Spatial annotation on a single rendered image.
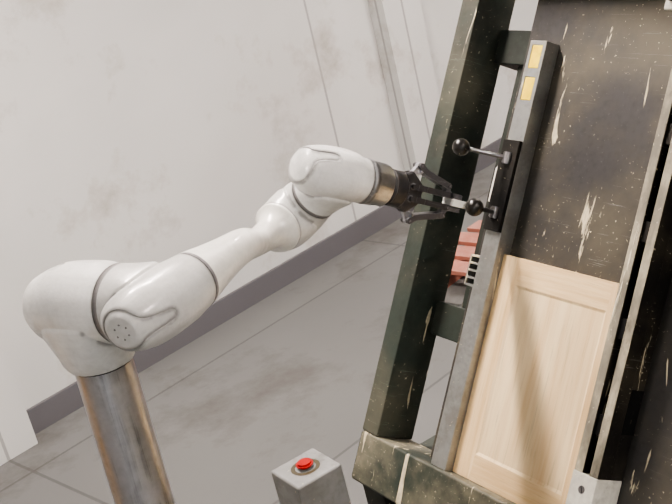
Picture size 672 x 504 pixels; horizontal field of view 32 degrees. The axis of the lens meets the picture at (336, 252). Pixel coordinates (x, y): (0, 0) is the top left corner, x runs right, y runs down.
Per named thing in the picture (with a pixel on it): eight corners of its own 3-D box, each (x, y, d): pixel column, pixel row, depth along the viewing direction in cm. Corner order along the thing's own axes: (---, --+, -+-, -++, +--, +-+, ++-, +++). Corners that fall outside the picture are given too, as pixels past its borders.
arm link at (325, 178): (371, 143, 229) (333, 179, 237) (306, 126, 220) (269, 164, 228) (382, 188, 223) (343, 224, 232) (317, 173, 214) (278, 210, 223)
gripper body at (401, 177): (377, 163, 236) (412, 171, 241) (368, 204, 236) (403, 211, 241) (400, 167, 230) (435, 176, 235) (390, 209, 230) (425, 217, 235)
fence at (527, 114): (443, 464, 260) (430, 463, 257) (543, 44, 254) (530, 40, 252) (458, 471, 256) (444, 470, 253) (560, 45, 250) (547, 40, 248)
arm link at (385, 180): (343, 199, 233) (366, 205, 237) (369, 206, 226) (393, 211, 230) (353, 155, 233) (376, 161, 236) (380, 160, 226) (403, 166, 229)
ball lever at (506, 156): (508, 167, 253) (448, 153, 252) (512, 150, 253) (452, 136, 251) (512, 167, 249) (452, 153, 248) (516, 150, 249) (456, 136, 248)
